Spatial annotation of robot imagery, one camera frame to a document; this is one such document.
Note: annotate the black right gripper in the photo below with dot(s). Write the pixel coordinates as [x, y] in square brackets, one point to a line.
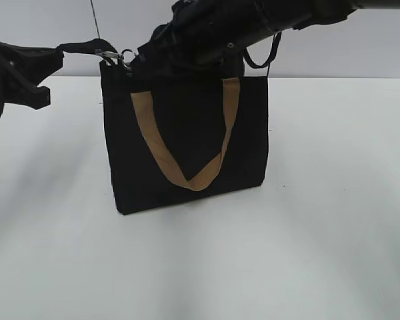
[190, 43]

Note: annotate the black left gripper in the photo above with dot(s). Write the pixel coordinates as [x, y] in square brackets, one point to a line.
[22, 70]

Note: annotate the black canvas tote bag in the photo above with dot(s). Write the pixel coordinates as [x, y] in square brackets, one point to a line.
[175, 140]

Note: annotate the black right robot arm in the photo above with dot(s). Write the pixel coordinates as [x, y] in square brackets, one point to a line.
[254, 28]

